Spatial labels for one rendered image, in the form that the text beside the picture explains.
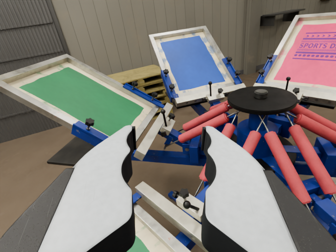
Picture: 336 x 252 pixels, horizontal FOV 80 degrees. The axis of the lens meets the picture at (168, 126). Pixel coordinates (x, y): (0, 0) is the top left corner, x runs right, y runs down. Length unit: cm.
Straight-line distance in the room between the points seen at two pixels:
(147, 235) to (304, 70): 157
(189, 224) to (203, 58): 148
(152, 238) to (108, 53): 377
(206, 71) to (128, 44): 274
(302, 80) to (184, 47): 102
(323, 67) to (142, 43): 334
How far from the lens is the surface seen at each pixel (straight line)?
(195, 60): 194
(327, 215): 98
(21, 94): 127
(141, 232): 96
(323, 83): 179
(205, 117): 119
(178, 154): 132
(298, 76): 184
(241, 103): 102
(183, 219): 86
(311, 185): 104
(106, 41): 429
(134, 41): 440
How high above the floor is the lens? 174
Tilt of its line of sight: 30 degrees down
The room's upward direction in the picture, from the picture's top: 8 degrees counter-clockwise
